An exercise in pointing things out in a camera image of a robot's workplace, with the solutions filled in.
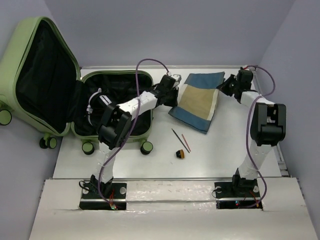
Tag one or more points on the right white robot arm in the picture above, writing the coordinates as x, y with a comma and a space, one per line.
265, 128

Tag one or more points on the green hard-shell suitcase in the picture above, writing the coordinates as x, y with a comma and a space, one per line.
41, 83

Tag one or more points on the small black orange cap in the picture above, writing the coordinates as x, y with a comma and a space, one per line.
180, 154

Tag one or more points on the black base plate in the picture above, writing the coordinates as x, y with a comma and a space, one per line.
229, 198
113, 200

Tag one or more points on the white front cover board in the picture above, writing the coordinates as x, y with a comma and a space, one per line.
172, 210

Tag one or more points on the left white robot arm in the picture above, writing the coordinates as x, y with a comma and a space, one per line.
117, 124

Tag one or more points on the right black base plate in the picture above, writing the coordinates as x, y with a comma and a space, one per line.
229, 198

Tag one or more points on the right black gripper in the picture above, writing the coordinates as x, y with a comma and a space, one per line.
223, 87

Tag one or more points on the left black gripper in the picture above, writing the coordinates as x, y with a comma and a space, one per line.
174, 102

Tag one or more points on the white and black item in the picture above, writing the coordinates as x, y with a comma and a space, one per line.
98, 100

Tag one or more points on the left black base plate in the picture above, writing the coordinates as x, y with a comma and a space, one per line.
113, 200

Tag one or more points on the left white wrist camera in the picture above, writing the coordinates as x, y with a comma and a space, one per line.
177, 77

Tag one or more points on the blue and tan cloth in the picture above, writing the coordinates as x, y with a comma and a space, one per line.
197, 100

